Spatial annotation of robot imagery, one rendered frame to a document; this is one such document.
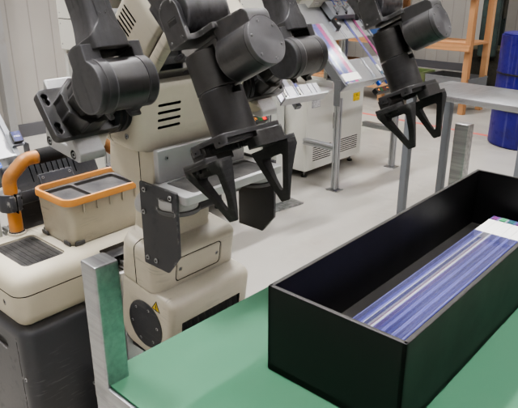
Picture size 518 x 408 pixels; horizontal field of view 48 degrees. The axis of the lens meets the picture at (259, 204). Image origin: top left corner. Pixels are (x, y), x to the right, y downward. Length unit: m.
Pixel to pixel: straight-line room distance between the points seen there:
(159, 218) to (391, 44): 0.50
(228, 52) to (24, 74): 5.21
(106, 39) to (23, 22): 4.94
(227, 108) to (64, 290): 0.76
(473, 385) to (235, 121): 0.41
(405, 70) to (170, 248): 0.51
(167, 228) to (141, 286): 0.21
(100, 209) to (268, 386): 0.81
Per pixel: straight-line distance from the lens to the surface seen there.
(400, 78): 1.05
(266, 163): 0.78
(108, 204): 1.41
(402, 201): 3.57
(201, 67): 0.72
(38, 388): 1.44
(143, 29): 1.02
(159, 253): 1.08
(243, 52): 0.66
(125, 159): 1.17
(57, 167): 1.61
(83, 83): 0.88
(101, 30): 0.89
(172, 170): 1.07
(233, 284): 1.25
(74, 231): 1.39
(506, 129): 5.49
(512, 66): 5.42
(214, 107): 0.71
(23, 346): 1.39
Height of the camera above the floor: 1.38
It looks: 21 degrees down
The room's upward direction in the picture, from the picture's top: straight up
